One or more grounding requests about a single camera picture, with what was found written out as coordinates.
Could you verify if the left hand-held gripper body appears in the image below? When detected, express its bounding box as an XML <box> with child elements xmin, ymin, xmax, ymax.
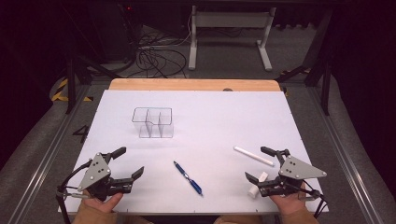
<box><xmin>76</xmin><ymin>152</ymin><xmax>134</xmax><ymax>202</ymax></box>

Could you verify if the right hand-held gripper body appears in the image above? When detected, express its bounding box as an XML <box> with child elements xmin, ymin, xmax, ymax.
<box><xmin>257</xmin><ymin>154</ymin><xmax>328</xmax><ymax>199</ymax></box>

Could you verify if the short white tube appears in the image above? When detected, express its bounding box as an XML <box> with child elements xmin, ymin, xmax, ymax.
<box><xmin>247</xmin><ymin>171</ymin><xmax>269</xmax><ymax>199</ymax></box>

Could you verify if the white pen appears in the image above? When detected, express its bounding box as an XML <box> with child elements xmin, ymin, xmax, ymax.
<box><xmin>233</xmin><ymin>146</ymin><xmax>276</xmax><ymax>167</ymax></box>

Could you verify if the clear plastic pen holder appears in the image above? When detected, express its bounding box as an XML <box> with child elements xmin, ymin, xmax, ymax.
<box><xmin>131</xmin><ymin>106</ymin><xmax>175</xmax><ymax>139</ymax></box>

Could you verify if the blue pen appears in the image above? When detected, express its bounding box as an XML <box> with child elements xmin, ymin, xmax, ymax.
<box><xmin>173</xmin><ymin>161</ymin><xmax>204</xmax><ymax>197</ymax></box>

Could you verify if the person's right hand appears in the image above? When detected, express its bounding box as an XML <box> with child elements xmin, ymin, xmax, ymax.
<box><xmin>269</xmin><ymin>186</ymin><xmax>308</xmax><ymax>216</ymax></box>

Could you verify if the person's left hand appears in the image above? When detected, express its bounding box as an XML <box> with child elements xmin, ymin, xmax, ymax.
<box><xmin>81</xmin><ymin>190</ymin><xmax>124</xmax><ymax>215</ymax></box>

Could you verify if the person's right leg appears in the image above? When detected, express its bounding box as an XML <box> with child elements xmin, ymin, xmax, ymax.
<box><xmin>213</xmin><ymin>215</ymin><xmax>264</xmax><ymax>224</ymax></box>

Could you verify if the white table sheet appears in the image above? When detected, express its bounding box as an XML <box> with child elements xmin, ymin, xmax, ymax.
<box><xmin>58</xmin><ymin>90</ymin><xmax>330</xmax><ymax>215</ymax></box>

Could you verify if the black metal stand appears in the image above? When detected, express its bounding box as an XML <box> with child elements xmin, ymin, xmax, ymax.
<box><xmin>275</xmin><ymin>8</ymin><xmax>333</xmax><ymax>117</ymax></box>
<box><xmin>64</xmin><ymin>55</ymin><xmax>123</xmax><ymax>115</ymax></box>

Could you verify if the yellow black hazard tape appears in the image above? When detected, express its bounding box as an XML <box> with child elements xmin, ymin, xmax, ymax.
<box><xmin>50</xmin><ymin>77</ymin><xmax>94</xmax><ymax>103</ymax></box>

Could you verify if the black equipment box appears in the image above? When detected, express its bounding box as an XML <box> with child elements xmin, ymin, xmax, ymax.
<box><xmin>88</xmin><ymin>0</ymin><xmax>138</xmax><ymax>63</ymax></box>

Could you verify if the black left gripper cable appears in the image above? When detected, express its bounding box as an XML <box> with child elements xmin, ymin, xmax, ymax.
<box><xmin>55</xmin><ymin>160</ymin><xmax>94</xmax><ymax>224</ymax></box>

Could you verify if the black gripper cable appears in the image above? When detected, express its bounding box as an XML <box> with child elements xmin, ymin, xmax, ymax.
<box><xmin>55</xmin><ymin>160</ymin><xmax>94</xmax><ymax>224</ymax></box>
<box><xmin>298</xmin><ymin>179</ymin><xmax>329</xmax><ymax>219</ymax></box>

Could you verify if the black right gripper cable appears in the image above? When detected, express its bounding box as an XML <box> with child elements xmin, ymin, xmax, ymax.
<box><xmin>298</xmin><ymin>179</ymin><xmax>329</xmax><ymax>219</ymax></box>

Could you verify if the aluminium floor rail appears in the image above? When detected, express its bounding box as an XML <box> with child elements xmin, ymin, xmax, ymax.
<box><xmin>306</xmin><ymin>87</ymin><xmax>385</xmax><ymax>224</ymax></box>
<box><xmin>7</xmin><ymin>85</ymin><xmax>92</xmax><ymax>224</ymax></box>

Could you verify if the bundle of black floor cables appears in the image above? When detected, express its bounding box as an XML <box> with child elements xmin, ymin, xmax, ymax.
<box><xmin>124</xmin><ymin>27</ymin><xmax>190</xmax><ymax>79</ymax></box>

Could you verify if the white metal desk frame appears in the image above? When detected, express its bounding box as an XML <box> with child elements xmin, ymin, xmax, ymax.
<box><xmin>188</xmin><ymin>5</ymin><xmax>277</xmax><ymax>72</ymax></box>

